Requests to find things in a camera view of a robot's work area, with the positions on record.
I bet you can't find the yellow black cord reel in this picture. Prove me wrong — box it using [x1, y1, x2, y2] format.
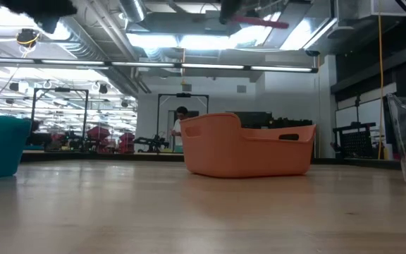
[15, 28, 42, 49]

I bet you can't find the pink handled silver fork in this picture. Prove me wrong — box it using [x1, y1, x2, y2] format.
[230, 14, 290, 30]

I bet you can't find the black aluminium table frame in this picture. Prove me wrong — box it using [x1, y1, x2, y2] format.
[19, 151, 401, 170]

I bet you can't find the orange plastic bin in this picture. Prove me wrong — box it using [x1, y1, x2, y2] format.
[180, 112, 318, 179]

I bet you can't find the black monitor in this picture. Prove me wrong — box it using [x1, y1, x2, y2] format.
[226, 111, 273, 129]

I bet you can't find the person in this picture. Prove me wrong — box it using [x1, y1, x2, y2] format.
[170, 105, 191, 154]

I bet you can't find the black benchtop machine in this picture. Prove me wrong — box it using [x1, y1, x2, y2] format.
[132, 135, 171, 154]

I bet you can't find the grey ceiling unit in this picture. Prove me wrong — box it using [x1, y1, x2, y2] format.
[204, 9, 231, 32]

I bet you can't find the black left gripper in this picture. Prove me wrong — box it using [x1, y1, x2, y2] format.
[0, 0, 79, 35]

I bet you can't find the silver spiral air duct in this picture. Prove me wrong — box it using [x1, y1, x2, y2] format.
[16, 0, 144, 96]
[118, 0, 149, 23]

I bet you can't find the black perforated cart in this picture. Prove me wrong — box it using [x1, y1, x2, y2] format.
[331, 121, 378, 160]

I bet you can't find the black robot station frame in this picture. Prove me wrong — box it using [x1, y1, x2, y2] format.
[30, 87, 90, 151]
[156, 92, 210, 156]

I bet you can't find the red storage rack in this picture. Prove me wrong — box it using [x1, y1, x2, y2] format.
[118, 132, 136, 155]
[86, 126, 112, 155]

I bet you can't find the long ceiling light strip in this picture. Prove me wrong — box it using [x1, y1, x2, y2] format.
[0, 57, 319, 74]

